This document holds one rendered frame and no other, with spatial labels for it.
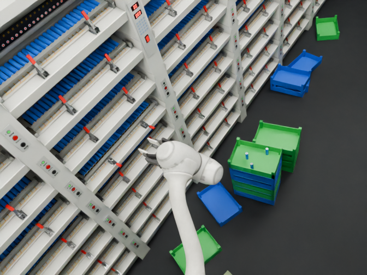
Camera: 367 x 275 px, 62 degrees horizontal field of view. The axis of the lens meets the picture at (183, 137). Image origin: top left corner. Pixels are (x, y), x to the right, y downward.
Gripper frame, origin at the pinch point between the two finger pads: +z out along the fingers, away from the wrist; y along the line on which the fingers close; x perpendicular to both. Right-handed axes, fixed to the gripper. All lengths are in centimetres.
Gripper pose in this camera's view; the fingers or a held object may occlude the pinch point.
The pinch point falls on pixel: (148, 147)
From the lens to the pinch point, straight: 142.0
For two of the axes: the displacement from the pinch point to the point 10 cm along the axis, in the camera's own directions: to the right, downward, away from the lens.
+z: -7.2, -2.4, 6.5
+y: 5.8, -7.3, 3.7
